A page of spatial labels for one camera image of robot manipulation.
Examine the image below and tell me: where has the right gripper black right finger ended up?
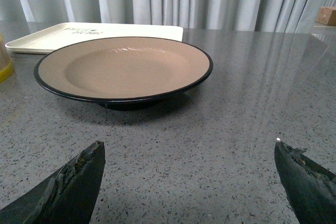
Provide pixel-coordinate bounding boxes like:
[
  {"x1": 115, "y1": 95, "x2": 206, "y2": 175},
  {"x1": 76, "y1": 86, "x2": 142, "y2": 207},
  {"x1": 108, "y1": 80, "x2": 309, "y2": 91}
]
[{"x1": 274, "y1": 141, "x2": 335, "y2": 223}]

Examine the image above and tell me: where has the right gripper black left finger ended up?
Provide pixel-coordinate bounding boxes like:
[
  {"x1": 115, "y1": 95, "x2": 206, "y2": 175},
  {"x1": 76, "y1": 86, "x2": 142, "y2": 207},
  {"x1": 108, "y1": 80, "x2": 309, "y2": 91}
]
[{"x1": 1, "y1": 141, "x2": 105, "y2": 223}]

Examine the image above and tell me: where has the tan plate with black rim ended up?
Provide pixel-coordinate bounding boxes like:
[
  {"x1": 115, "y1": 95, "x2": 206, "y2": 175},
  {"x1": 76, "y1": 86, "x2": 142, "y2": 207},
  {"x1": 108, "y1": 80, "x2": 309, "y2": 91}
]
[{"x1": 34, "y1": 37, "x2": 213, "y2": 110}]

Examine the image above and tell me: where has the cream rectangular tray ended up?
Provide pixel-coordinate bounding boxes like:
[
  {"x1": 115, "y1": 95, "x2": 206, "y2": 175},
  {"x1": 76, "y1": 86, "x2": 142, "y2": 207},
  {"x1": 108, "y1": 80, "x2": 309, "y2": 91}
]
[{"x1": 5, "y1": 22, "x2": 183, "y2": 54}]

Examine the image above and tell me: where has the wooden steamer with yellow rings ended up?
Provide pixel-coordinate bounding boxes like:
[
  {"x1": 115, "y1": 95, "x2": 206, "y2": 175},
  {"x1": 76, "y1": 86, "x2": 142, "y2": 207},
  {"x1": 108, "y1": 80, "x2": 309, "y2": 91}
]
[{"x1": 0, "y1": 34, "x2": 15, "y2": 83}]

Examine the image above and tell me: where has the cardboard box in background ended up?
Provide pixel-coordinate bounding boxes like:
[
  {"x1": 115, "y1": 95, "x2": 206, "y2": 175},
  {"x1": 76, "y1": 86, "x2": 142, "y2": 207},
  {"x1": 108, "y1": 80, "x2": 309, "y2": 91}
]
[{"x1": 316, "y1": 6, "x2": 336, "y2": 26}]

